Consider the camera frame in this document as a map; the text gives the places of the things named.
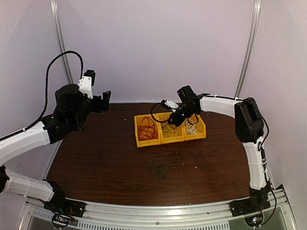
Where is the yellow three-compartment bin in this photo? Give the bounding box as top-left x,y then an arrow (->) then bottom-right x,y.
134,112 -> 206,148

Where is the long red wire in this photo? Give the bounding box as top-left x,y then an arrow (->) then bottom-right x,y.
137,116 -> 159,141

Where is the wire bundle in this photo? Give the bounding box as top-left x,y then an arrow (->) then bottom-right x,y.
142,158 -> 179,180

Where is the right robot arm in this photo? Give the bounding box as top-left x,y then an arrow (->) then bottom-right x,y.
162,86 -> 269,212

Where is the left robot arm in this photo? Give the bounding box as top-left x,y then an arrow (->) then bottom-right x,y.
0,84 -> 111,213

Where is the left circuit board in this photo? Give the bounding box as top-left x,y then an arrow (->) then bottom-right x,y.
51,214 -> 75,229

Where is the circuit board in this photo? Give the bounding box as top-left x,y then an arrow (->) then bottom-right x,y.
244,213 -> 264,228
51,214 -> 75,229

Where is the right circuit board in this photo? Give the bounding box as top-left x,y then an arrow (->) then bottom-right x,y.
244,213 -> 264,228

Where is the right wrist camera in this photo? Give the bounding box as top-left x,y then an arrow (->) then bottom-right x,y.
161,100 -> 179,112

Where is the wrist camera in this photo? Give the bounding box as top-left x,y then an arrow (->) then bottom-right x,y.
161,100 -> 179,112
78,69 -> 95,99

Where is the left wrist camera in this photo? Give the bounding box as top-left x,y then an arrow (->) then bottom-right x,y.
78,69 -> 95,99

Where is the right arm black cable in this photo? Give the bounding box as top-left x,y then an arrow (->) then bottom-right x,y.
150,102 -> 200,125

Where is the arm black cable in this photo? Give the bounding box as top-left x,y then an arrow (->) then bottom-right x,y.
150,102 -> 200,125
0,50 -> 85,142

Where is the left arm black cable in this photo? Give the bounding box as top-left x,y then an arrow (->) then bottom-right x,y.
0,50 -> 85,142

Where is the left aluminium frame post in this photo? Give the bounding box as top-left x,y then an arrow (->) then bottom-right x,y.
50,0 -> 73,83

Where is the aluminium frame post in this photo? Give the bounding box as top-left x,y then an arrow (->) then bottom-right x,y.
235,0 -> 261,97
50,0 -> 73,83

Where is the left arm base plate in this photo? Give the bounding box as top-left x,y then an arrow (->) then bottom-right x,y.
42,199 -> 86,218

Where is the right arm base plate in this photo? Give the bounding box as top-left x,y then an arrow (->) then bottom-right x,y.
229,198 -> 271,217

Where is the aluminium front rail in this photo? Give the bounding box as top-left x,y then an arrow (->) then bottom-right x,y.
19,191 -> 298,230

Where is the right aluminium frame post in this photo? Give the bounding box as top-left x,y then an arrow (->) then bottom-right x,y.
235,0 -> 261,97

